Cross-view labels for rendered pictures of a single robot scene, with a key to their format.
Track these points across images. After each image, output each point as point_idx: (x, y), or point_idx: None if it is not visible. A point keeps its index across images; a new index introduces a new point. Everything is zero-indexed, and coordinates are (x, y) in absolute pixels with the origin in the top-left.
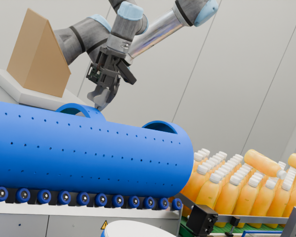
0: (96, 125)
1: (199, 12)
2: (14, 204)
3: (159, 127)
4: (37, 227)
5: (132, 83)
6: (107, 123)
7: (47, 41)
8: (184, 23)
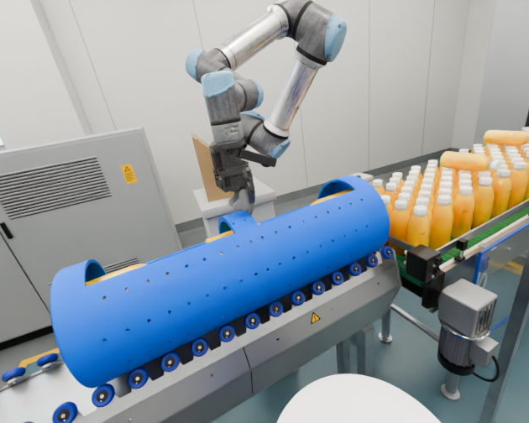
0: (244, 239)
1: (325, 41)
2: (194, 360)
3: (337, 183)
4: (235, 364)
5: (273, 165)
6: (259, 227)
7: (204, 155)
8: (316, 65)
